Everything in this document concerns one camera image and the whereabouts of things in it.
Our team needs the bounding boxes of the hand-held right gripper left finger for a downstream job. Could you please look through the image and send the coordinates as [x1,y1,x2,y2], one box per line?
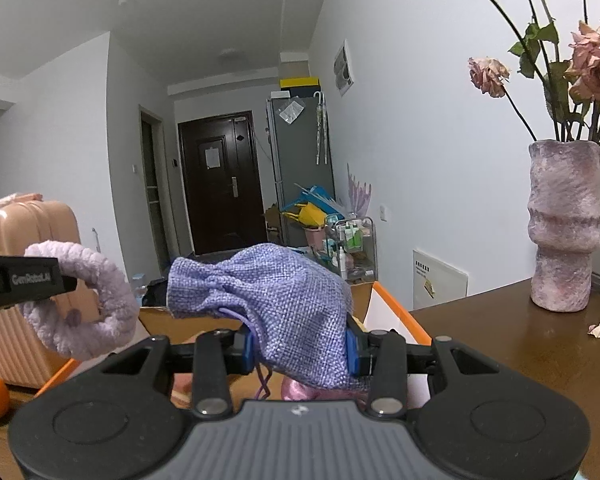
[97,329,257,418]

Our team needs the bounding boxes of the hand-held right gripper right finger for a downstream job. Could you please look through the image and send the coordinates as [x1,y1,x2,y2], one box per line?
[345,327,503,418]

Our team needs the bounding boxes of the lavender fluffy scrunchie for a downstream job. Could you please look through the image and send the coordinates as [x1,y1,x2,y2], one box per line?
[22,241,140,361]

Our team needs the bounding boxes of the orange white cardboard box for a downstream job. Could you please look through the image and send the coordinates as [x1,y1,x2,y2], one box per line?
[32,281,433,413]

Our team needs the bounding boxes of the blue woven drawstring pouch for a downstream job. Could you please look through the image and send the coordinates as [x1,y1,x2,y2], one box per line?
[166,242,372,401]

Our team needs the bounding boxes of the purple satin scrunchie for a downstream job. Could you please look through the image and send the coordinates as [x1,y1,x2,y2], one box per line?
[280,379,368,403]

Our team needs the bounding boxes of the pink ribbed suitcase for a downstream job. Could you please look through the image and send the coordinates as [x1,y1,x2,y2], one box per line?
[0,201,101,390]

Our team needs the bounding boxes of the pink cloth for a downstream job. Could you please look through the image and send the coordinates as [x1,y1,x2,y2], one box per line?
[0,192,46,216]

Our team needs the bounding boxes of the black bag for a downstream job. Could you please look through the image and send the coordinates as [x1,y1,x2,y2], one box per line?
[141,277,173,307]

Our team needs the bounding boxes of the green white bottles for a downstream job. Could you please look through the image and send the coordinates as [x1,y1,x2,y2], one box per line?
[342,225,363,253]

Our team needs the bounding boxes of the metal trolley cart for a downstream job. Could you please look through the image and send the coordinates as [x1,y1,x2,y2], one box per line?
[322,216,378,283]

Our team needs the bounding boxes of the white flat board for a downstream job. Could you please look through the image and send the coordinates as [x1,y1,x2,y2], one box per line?
[412,247,468,311]

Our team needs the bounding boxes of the brown cardboard carton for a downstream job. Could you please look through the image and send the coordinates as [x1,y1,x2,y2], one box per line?
[262,202,283,246]

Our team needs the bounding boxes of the grey interior door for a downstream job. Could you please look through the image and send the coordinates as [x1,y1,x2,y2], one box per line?
[139,105,171,276]

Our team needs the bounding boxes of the yellow plastic dustpan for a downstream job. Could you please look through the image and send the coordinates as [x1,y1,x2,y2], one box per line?
[282,203,327,228]

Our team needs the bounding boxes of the dark brown entrance door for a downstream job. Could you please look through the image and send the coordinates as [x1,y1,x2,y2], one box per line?
[177,110,272,256]

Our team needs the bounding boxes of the blue folded plastic sheets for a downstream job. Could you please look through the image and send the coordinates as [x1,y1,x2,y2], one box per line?
[280,183,341,216]

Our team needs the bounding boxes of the grey refrigerator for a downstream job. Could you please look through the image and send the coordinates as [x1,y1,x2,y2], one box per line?
[266,94,337,248]

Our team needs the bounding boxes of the clear folded umbrella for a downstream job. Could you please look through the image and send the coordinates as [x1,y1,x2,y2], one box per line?
[314,92,323,166]
[321,91,330,165]

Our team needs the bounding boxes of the clear plastic bag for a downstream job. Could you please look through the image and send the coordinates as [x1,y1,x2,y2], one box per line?
[278,101,307,125]

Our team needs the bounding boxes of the pink textured vase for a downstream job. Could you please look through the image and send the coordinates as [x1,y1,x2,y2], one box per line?
[527,140,600,313]

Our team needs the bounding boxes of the white electrical panel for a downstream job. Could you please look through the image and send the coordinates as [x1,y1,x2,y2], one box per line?
[332,40,355,97]

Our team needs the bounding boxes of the purple feather wall decor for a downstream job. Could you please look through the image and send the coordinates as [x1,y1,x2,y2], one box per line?
[346,162,373,218]

